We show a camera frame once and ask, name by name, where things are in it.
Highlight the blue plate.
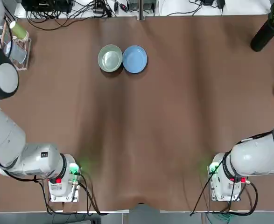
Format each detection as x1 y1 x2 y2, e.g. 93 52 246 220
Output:
122 45 148 74

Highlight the green plate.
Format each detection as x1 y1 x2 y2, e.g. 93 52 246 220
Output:
98 44 123 73

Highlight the USB hub with plugs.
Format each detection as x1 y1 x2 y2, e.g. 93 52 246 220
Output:
92 4 113 17

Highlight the pale blue translucent cup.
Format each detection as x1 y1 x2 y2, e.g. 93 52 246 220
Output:
5 41 27 64

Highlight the black flat device box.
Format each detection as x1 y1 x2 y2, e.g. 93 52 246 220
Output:
24 0 73 12

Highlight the green paper cup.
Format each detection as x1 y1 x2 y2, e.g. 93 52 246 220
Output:
9 21 30 40

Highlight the black cylindrical vase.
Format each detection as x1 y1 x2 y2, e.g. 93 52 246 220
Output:
250 14 274 52

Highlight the black arm base cable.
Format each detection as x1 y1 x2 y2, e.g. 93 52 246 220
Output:
34 172 109 215
190 161 259 216

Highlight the aluminium profile post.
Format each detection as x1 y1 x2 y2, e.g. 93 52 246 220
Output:
138 0 145 21

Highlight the pink wire cup rack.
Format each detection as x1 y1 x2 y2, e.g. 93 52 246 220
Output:
0 21 32 70

